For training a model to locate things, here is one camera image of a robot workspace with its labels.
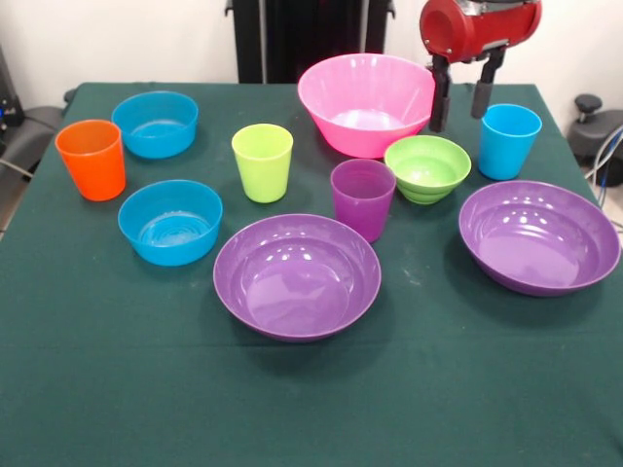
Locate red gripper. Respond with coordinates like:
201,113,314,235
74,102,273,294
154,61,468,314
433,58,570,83
419,0,543,133

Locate green ribbed bowl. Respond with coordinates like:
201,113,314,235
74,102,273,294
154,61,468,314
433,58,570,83
384,134,472,205

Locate blue cup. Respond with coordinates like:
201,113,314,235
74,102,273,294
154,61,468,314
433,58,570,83
477,103,543,182

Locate large pink bowl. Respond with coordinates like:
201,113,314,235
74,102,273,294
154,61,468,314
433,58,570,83
297,53,438,161

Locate black knob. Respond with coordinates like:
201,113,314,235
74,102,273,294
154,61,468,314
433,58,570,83
572,93,605,128

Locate dark grey base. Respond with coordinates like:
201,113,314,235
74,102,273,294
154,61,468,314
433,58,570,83
568,109,623,169

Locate purple cup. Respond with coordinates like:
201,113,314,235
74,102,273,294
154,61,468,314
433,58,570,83
330,158,397,244

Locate purple bowl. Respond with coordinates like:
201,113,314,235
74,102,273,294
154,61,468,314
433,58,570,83
212,213,383,344
458,180,622,298

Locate lime green cup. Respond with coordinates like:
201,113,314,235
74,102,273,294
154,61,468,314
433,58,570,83
231,123,295,204

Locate blue bowl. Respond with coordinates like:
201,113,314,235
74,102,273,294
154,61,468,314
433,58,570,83
117,179,224,268
111,90,200,160

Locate dark green tablecloth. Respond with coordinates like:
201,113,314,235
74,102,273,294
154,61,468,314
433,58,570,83
0,81,623,467

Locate orange cup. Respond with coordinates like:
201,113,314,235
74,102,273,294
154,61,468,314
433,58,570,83
54,119,128,202

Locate grey chair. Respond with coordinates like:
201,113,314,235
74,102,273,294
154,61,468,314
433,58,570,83
0,104,65,177

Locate black equipment box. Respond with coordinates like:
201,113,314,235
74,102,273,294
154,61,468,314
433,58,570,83
0,43,25,147

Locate blue and grey cables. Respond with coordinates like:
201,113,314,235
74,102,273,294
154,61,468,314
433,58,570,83
583,124,623,230

